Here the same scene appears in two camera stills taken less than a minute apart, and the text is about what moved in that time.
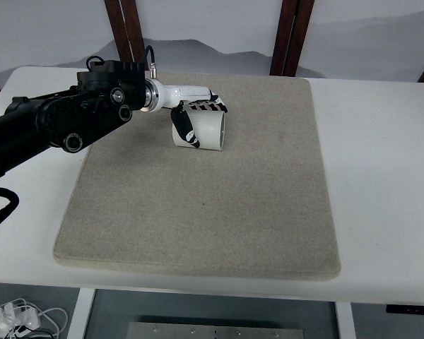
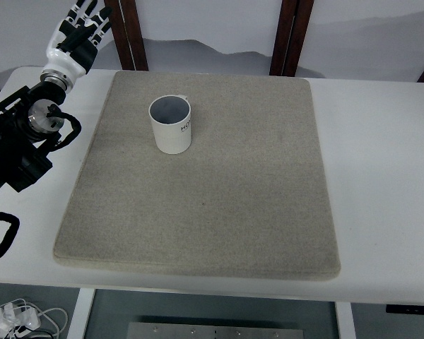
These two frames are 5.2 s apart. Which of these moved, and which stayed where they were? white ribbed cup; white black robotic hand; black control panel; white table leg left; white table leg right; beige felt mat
Moved: white ribbed cup; white black robotic hand
Stayed: white table leg right; white table leg left; beige felt mat; black control panel
